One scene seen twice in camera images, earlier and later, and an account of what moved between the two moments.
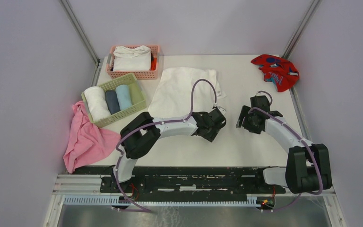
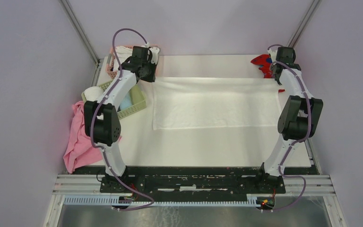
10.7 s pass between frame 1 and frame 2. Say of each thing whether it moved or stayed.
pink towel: stayed
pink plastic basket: stayed
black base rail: stayed
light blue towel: stayed
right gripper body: moved
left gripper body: moved
